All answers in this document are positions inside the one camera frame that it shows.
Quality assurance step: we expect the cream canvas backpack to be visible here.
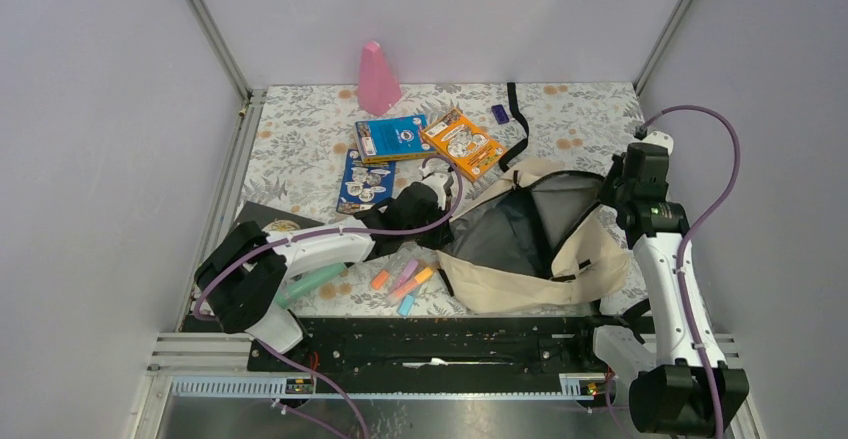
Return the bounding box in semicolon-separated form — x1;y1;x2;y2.
435;82;634;315

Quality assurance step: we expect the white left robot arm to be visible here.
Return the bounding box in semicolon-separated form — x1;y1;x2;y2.
193;164;463;370

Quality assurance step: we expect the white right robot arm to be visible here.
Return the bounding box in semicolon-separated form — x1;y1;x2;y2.
573;129;749;438

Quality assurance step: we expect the pink highlighter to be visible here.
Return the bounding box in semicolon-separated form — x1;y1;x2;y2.
389;259;419;292

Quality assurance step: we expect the orange yellow highlighter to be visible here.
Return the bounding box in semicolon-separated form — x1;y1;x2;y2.
387;266;434;304

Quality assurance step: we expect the light blue book box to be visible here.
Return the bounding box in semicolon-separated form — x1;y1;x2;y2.
354;114;435;164

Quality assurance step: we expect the orange activity book box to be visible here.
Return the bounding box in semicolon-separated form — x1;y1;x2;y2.
422;108;506;182

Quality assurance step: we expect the light blue highlighter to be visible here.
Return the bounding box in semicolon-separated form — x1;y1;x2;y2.
397;294;416;317

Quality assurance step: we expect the floral patterned table mat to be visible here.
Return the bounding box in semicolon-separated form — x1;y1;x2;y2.
240;82;643;317

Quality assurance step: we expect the pink cone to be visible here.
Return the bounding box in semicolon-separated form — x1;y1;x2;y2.
357;41;403;116

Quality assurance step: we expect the purple eraser block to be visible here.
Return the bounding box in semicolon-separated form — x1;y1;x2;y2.
491;104;510;125

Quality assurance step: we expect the mint green tube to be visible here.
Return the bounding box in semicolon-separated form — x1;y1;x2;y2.
274;263;348;309

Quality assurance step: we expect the black notebook gold emblem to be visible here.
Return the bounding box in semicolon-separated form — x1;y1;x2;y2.
231;201;323;232

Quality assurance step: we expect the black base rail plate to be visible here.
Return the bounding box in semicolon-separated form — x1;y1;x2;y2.
182;315;710;398

